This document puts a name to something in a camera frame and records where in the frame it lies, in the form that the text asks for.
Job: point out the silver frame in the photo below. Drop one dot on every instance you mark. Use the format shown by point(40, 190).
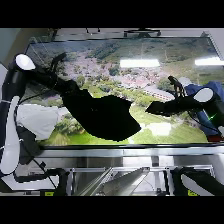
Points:
point(126, 180)

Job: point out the dark grey garment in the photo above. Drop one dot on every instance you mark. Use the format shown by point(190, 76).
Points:
point(29, 146)

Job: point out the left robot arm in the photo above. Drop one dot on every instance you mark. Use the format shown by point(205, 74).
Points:
point(10, 133)

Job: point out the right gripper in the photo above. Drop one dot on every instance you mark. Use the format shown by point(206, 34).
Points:
point(166, 108)

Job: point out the blue garment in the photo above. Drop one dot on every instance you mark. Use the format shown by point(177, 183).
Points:
point(203, 116)

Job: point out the black garment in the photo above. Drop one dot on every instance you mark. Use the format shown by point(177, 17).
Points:
point(103, 116)

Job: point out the red garment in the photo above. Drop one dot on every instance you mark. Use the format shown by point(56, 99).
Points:
point(215, 138)

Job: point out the white garment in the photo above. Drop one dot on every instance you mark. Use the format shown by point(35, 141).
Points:
point(38, 120)

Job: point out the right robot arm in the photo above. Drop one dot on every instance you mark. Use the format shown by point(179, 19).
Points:
point(213, 106)

